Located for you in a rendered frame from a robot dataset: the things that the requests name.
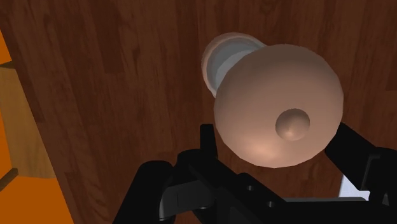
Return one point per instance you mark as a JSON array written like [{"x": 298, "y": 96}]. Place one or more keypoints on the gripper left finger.
[{"x": 186, "y": 173}]

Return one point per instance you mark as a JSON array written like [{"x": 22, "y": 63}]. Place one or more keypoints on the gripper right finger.
[{"x": 366, "y": 161}]

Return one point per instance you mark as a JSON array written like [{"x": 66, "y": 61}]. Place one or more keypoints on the pale pink round vase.
[{"x": 266, "y": 93}]

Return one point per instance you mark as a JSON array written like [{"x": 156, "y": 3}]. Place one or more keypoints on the brown wooden table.
[{"x": 108, "y": 77}]

